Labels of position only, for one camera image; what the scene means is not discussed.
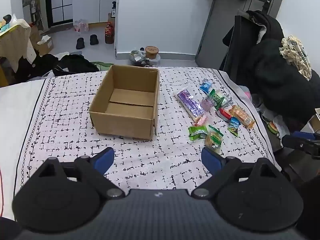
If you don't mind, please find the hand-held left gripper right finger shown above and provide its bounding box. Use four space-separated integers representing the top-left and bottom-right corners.
192 146 288 200

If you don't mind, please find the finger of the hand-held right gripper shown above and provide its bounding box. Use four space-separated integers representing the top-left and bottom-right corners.
282 131 320 155

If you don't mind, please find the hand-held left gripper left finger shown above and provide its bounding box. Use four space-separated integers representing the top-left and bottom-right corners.
27 147 125 200

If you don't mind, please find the green yellow cracker packet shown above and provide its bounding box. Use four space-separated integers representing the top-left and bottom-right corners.
204 125 224 155

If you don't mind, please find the crinkled green snack packet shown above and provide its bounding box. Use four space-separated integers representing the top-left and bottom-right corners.
188 125 209 142

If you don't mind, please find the pink snack packet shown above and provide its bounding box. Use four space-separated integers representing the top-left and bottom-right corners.
192 115 209 128

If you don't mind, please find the small blue green packet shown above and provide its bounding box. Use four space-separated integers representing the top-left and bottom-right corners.
227 117 241 137

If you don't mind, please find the red snack packet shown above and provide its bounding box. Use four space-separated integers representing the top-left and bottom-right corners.
216 107 233 122

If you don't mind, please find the orange snack packet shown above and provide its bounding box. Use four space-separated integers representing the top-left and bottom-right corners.
229 105 255 129

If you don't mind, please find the translucent purple snack packet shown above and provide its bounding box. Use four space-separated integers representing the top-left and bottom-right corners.
200 99 215 112

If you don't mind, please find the long purple snack packet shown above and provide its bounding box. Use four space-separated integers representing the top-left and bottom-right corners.
174 88 206 119

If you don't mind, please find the green white snack packet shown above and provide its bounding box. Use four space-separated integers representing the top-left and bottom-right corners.
207 89 232 108

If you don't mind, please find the blue candy packet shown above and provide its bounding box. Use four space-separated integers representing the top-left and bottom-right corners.
199 79 213 95

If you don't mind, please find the burger toy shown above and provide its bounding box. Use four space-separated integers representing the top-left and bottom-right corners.
267 121 279 134

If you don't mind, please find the white black printed bedspread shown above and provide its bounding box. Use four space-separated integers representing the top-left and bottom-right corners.
0 66 282 220

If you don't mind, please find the grey pink plush toy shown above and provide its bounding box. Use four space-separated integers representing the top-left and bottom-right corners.
240 85 253 99

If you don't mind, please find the black coat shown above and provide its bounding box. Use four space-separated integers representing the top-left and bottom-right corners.
222 10 320 123

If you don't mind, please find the beige woven cloth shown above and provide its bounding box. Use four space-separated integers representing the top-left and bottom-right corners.
279 36 313 81

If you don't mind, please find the green floor mat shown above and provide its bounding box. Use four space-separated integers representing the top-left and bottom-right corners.
91 61 113 72

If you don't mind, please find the black bag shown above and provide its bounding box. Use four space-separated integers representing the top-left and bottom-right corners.
52 54 99 77

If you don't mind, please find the clear plastic bag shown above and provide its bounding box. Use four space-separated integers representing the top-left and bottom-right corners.
129 50 147 67

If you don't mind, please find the black clothes pile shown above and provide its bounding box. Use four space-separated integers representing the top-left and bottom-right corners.
14 54 59 83

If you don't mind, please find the brown lidded paper tub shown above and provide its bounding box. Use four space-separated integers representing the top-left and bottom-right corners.
145 46 160 60

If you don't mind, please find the brown sauce bottle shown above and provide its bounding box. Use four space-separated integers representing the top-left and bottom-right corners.
104 22 115 44

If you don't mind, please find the cardboard box with tissue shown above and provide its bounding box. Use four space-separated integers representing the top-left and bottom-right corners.
36 35 54 55

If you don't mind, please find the grey door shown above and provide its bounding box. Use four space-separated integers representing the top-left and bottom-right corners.
194 0 288 70

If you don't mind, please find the pink wrapped bottle pack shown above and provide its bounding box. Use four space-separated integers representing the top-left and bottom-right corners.
74 19 89 33

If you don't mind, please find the tall cardboard box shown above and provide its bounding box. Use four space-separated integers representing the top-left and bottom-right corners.
29 25 43 44

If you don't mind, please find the beige dotted cloth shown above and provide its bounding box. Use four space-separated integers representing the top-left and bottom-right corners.
0 19 38 72

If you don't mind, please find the white cabinet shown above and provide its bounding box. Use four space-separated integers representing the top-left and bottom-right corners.
71 0 120 24

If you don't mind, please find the black framed glass door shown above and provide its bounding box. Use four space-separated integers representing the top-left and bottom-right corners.
46 0 75 28

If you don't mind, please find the black door handle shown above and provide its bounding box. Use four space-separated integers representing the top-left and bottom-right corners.
253 0 273 13

